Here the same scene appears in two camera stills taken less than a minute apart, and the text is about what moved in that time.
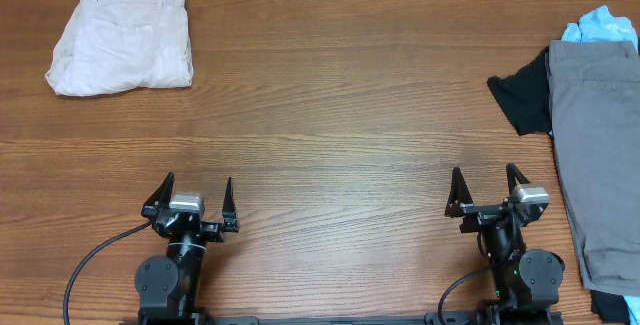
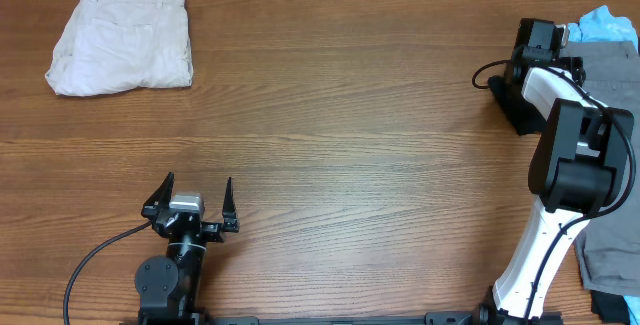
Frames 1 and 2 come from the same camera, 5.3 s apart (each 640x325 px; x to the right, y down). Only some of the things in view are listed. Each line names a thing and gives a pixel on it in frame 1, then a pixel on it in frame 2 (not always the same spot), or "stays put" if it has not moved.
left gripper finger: [160, 199] stays put
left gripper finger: [229, 211] stays put
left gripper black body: [212, 230] stays put
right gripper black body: [480, 217] to [576, 66]
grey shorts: [594, 92] stays put
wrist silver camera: [531, 193] to [565, 35]
